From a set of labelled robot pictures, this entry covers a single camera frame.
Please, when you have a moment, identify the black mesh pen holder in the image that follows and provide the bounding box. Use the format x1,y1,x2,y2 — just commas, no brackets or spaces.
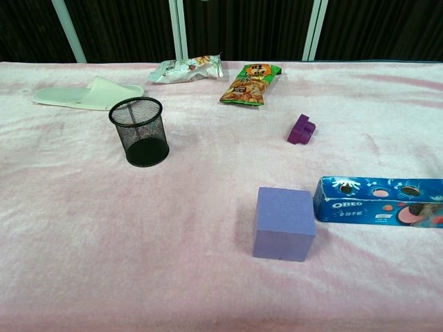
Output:
108,97,170,169

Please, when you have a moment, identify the green snack bag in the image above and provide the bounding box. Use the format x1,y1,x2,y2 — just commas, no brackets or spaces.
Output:
219,63,283,107

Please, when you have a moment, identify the purple toy block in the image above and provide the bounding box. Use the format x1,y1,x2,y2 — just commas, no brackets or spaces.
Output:
287,113,318,145

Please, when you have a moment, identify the lavender foam cube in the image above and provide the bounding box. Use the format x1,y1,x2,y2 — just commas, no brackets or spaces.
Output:
252,187,317,262

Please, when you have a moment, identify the white snack bag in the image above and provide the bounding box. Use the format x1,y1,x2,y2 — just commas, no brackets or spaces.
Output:
147,52,224,84

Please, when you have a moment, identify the pink fleece blanket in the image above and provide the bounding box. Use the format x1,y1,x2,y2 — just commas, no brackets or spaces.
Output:
0,61,443,332

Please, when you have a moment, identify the blue Oreo box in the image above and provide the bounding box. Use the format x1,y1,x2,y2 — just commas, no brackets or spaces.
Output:
313,176,443,229

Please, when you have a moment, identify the white slipper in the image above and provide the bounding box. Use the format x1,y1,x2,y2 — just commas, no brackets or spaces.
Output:
33,75,145,111

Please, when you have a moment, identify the white partition frame post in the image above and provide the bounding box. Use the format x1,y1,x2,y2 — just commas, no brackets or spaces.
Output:
168,0,190,60
302,0,329,62
51,0,87,64

